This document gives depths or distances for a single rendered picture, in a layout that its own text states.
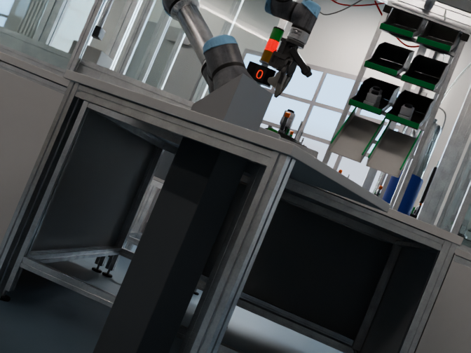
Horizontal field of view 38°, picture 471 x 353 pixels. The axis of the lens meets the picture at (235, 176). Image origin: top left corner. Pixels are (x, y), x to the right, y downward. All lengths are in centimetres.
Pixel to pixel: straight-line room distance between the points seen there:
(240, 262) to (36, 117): 127
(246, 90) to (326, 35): 457
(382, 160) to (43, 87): 133
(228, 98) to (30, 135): 93
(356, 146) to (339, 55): 385
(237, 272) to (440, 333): 171
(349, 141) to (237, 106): 73
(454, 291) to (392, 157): 81
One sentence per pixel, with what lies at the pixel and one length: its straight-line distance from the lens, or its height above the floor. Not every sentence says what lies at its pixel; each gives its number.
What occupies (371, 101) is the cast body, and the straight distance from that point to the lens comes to 271.
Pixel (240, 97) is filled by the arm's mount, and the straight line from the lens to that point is 212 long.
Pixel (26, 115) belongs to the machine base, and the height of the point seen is 67.
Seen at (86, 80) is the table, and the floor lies 84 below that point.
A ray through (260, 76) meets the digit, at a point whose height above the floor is 119.
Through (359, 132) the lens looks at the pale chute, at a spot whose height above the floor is 112.
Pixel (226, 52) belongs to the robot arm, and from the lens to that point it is 224.
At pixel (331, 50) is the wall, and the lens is 658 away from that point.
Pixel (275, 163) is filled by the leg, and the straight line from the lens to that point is 173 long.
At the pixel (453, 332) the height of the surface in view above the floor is 50.
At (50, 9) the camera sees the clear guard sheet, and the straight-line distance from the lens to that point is 286.
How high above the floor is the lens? 68
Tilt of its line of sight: 2 degrees up
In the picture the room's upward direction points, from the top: 22 degrees clockwise
